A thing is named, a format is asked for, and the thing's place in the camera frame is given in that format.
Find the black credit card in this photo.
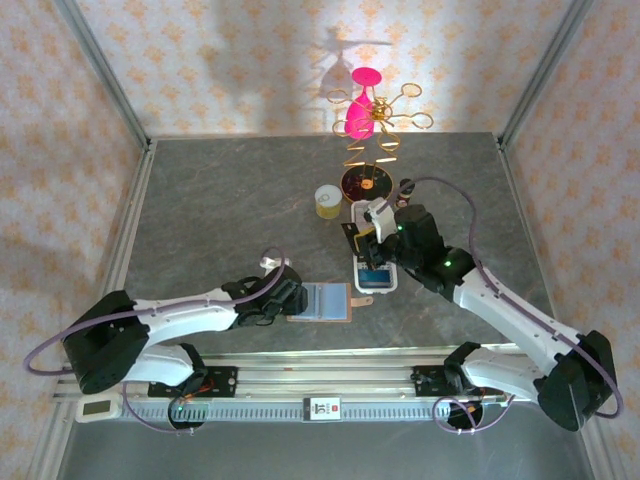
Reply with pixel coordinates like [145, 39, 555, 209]
[340, 221, 374, 258]

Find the wooden cutting board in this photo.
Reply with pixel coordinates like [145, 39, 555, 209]
[286, 282, 375, 324]

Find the blue credit card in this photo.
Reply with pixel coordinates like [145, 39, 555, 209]
[359, 269, 392, 290]

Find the white perforated plastic basket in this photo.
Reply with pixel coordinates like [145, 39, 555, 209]
[351, 199, 400, 295]

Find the yellow tin can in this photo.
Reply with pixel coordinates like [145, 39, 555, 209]
[314, 184, 345, 221]

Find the small dark spice bottle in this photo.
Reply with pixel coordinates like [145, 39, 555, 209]
[396, 178, 417, 209]

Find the white number label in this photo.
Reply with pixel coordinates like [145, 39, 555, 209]
[302, 395, 343, 423]

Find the pink wine glass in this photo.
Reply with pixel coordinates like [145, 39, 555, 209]
[344, 66, 383, 141]

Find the grey metal front plate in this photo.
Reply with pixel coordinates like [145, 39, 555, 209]
[54, 419, 597, 480]

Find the white digital timer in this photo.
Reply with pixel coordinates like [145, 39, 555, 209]
[75, 396, 123, 425]

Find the gold wire glass rack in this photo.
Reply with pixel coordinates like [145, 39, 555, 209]
[327, 82, 435, 207]

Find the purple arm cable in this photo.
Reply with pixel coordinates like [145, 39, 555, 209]
[22, 246, 287, 376]
[396, 176, 625, 422]

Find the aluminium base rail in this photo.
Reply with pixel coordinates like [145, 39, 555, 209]
[53, 341, 551, 402]

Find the grey slotted cable duct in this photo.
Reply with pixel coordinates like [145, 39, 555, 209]
[117, 399, 502, 424]

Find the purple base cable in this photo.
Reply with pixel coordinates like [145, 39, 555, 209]
[120, 392, 197, 436]
[431, 392, 516, 436]

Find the aluminium frame post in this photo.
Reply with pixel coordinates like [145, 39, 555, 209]
[498, 0, 596, 149]
[52, 0, 154, 151]

